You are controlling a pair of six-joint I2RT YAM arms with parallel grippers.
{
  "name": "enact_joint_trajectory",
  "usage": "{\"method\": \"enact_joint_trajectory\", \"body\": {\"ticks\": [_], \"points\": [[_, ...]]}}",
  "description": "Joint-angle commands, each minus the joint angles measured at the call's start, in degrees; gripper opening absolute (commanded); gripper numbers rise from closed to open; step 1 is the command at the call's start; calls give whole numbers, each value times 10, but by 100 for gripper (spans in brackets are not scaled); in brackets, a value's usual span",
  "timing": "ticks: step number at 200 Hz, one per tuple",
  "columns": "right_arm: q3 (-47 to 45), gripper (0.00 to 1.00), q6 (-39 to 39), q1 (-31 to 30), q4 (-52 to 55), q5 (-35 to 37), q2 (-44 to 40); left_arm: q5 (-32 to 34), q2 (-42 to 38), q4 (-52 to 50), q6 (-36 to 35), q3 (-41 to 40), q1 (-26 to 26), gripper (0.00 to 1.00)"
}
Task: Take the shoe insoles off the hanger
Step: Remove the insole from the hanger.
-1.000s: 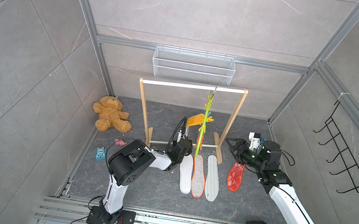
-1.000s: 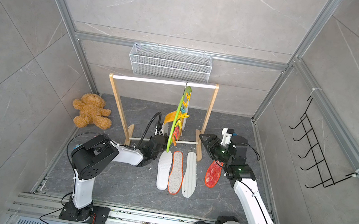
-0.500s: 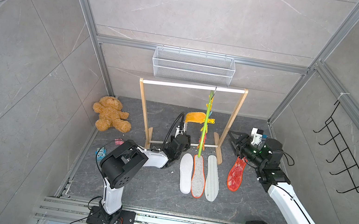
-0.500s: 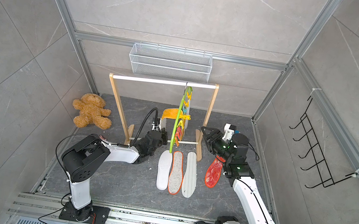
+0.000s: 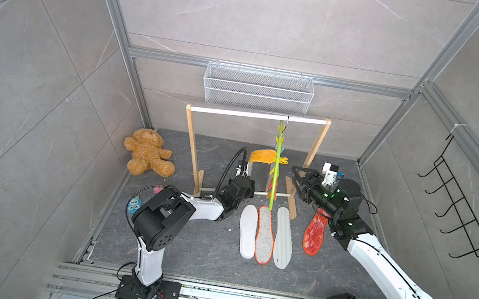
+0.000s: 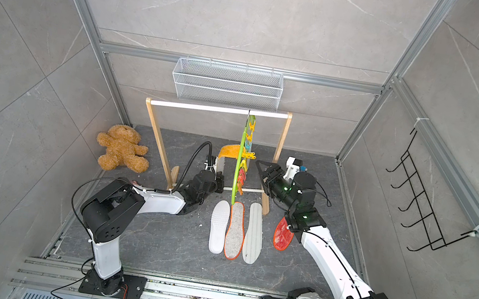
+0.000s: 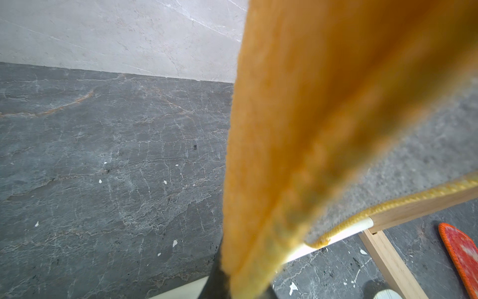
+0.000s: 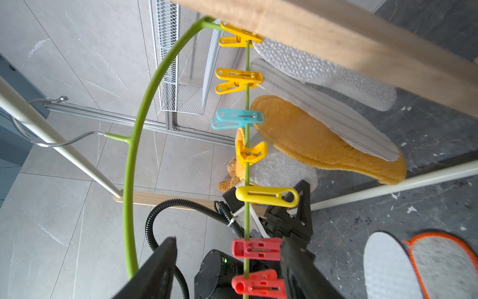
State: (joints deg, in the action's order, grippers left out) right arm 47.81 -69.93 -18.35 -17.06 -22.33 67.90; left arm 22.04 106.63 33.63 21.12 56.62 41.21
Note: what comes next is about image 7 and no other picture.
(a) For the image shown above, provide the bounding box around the wooden clothes rack frame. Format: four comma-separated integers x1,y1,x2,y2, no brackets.
149,175,478,299

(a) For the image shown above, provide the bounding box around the grey striped insole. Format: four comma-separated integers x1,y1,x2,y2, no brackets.
373,289,403,299

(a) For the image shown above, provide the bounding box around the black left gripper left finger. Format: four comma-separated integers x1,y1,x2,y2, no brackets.
198,243,230,299

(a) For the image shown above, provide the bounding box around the yellow fuzzy insole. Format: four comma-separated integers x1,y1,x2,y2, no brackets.
220,1,478,299

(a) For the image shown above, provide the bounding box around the grey felt yellow-edged insole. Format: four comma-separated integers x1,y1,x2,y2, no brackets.
305,77,478,247

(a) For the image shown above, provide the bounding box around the red orange-edged insole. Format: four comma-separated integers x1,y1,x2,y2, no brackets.
438,223,478,299

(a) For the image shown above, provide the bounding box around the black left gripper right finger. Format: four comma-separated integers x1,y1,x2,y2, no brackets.
263,285,278,299

